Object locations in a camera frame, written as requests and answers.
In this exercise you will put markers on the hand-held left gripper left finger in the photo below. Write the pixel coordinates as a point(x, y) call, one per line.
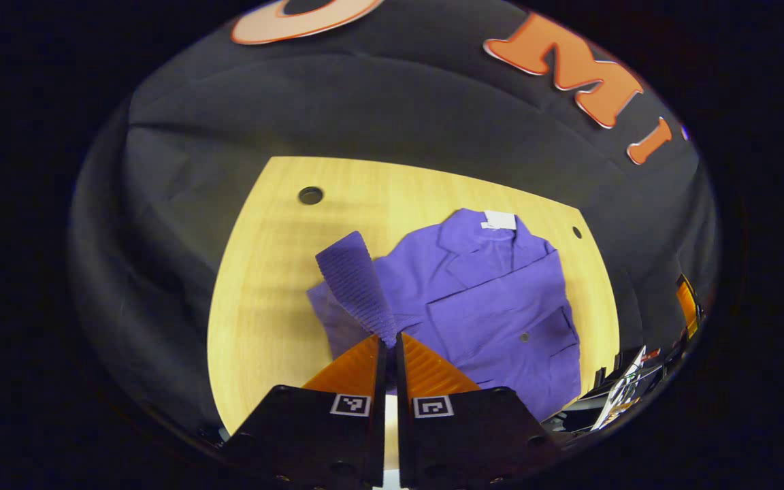
point(337, 442)

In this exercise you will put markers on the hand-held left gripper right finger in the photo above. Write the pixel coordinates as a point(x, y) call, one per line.
point(453, 442)

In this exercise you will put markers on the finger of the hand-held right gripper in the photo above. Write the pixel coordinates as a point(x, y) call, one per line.
point(688, 306)

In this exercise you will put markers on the purple shirt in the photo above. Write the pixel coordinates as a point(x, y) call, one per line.
point(487, 299)

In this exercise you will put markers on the black backdrop cloth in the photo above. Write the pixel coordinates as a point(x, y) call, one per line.
point(365, 109)

